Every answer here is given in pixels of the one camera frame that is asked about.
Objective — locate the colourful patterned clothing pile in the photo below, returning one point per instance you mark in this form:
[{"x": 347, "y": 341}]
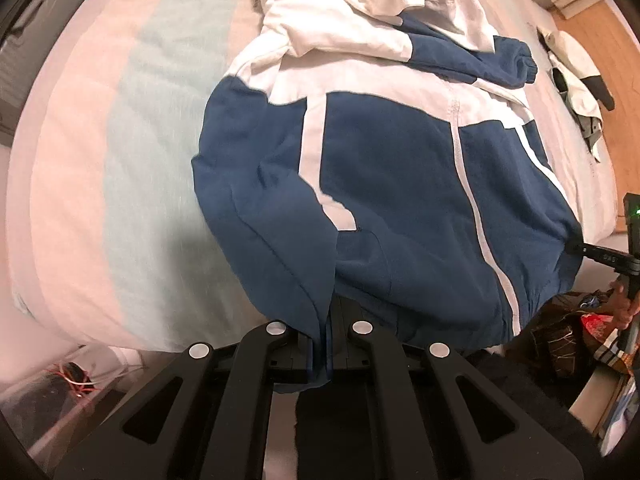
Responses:
[{"x": 576, "y": 355}]

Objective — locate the grey hard-shell suitcase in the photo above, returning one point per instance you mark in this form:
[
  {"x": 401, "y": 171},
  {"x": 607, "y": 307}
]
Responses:
[{"x": 29, "y": 30}]

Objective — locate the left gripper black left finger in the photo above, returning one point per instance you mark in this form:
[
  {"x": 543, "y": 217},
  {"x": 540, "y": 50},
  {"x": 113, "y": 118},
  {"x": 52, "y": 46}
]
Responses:
[{"x": 270, "y": 355}]

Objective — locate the white and black garment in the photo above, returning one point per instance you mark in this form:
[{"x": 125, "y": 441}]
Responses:
[{"x": 580, "y": 85}]

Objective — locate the blue and white hooded jacket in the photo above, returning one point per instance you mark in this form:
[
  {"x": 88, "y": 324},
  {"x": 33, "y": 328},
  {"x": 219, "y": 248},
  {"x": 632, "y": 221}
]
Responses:
[{"x": 384, "y": 151}]

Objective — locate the striped pastel bed sheet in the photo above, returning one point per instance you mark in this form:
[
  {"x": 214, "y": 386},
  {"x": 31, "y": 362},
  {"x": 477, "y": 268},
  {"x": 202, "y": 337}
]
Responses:
[{"x": 107, "y": 241}]

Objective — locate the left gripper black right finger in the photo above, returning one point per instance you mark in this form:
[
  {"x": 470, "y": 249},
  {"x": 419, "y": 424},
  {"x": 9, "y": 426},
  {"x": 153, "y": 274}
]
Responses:
[{"x": 360, "y": 349}]

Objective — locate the person's right hand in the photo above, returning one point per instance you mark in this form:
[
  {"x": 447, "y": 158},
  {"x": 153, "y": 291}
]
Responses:
[{"x": 623, "y": 309}]

